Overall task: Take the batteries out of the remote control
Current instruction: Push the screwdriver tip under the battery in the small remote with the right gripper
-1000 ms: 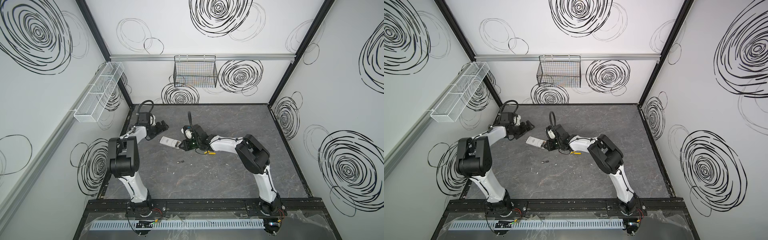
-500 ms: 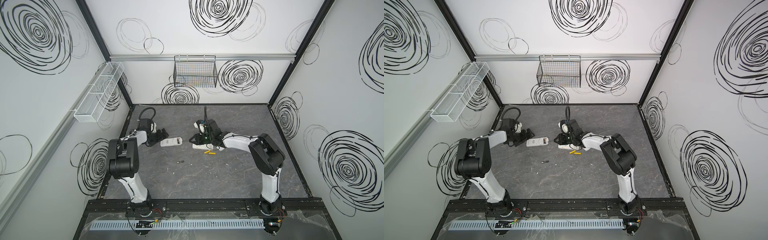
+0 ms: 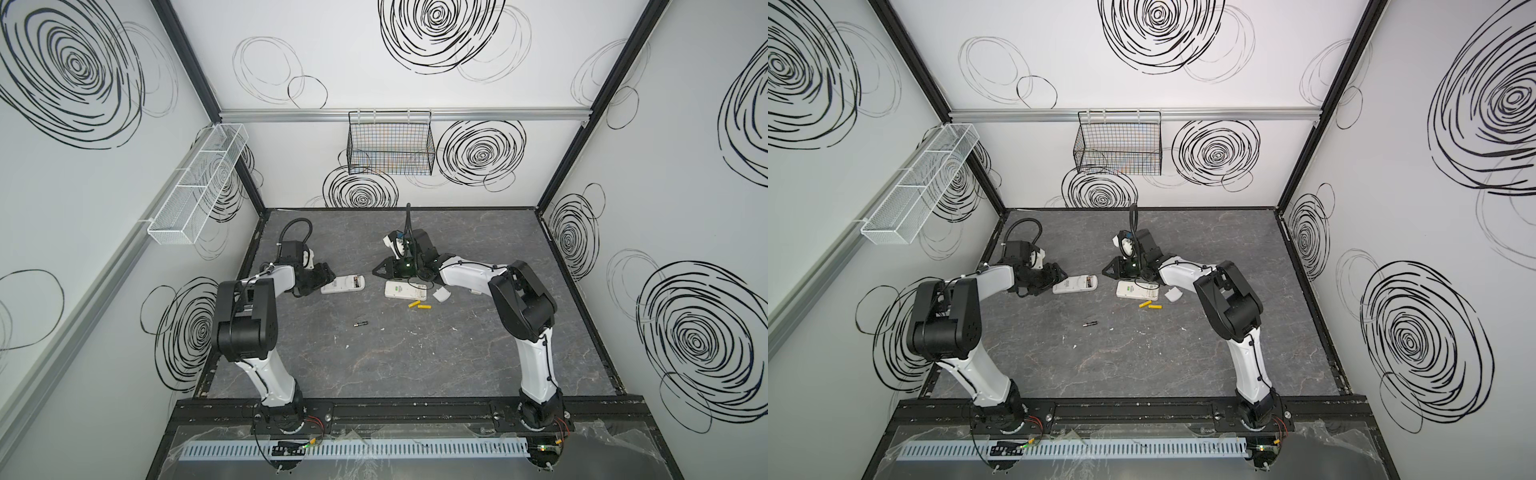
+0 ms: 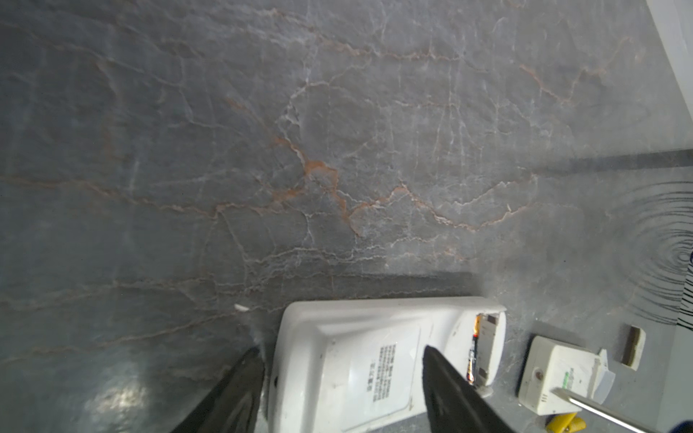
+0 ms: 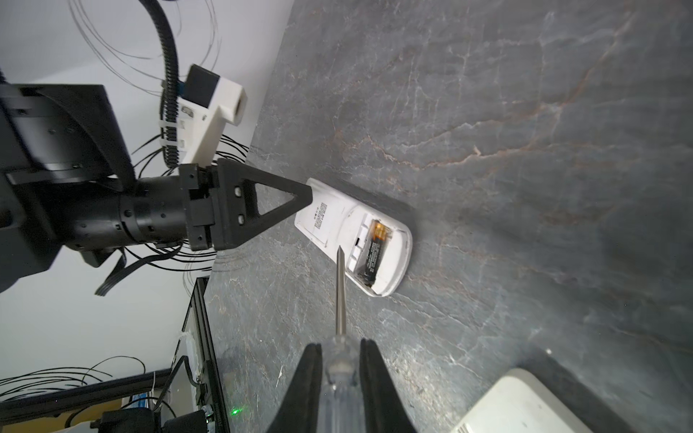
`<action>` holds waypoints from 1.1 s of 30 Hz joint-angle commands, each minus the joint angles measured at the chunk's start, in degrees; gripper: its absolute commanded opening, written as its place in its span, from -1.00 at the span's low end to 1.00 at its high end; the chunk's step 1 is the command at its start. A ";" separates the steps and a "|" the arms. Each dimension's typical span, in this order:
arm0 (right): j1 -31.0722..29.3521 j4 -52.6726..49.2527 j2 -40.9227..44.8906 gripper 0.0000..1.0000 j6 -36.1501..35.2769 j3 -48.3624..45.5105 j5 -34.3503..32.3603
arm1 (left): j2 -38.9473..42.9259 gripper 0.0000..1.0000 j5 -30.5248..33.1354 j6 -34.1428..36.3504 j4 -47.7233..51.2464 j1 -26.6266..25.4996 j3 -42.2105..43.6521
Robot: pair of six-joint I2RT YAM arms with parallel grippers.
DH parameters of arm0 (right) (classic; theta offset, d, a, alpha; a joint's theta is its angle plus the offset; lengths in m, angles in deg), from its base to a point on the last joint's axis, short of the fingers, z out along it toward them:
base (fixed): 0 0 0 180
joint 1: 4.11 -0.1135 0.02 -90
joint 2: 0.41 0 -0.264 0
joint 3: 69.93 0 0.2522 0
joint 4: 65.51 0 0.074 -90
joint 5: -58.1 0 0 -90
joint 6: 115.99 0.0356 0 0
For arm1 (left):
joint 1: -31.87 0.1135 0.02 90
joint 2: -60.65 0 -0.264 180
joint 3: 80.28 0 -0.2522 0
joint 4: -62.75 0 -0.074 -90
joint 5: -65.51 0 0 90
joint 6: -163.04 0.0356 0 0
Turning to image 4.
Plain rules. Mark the white remote with batteries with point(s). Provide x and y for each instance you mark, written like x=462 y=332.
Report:
x=552 y=365

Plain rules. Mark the clear handle screwdriver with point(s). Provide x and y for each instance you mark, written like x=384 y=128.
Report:
x=602 y=411

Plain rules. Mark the white battery cover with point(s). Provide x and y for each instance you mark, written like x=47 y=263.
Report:
x=634 y=349

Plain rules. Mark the black battery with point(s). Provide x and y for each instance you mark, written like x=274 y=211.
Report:
x=472 y=365

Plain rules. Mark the yellow battery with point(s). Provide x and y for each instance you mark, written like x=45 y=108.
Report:
x=566 y=423

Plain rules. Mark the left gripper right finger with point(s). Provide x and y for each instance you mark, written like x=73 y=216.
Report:
x=453 y=405

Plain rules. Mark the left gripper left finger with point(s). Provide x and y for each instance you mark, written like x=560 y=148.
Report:
x=233 y=404

